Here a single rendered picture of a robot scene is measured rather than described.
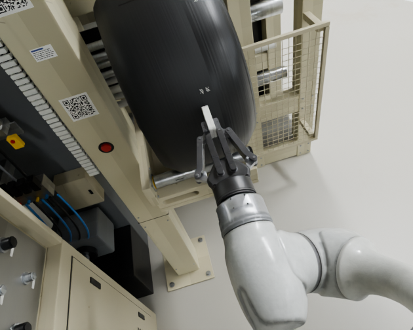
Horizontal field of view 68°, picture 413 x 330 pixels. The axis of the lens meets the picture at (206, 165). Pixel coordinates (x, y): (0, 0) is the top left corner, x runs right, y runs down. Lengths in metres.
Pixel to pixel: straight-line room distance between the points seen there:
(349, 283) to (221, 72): 0.46
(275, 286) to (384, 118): 2.15
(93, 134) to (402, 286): 0.80
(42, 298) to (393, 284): 0.84
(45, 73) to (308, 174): 1.67
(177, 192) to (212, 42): 0.53
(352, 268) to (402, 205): 1.55
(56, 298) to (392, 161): 1.96
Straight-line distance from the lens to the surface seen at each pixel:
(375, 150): 2.29
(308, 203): 1.98
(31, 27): 0.81
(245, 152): 0.60
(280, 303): 0.47
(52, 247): 1.08
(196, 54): 0.68
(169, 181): 1.01
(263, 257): 0.47
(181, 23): 0.70
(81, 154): 1.03
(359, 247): 0.55
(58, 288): 1.01
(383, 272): 0.52
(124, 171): 1.07
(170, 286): 1.83
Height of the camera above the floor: 1.67
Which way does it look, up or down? 49 degrees down
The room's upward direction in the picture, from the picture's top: 18 degrees counter-clockwise
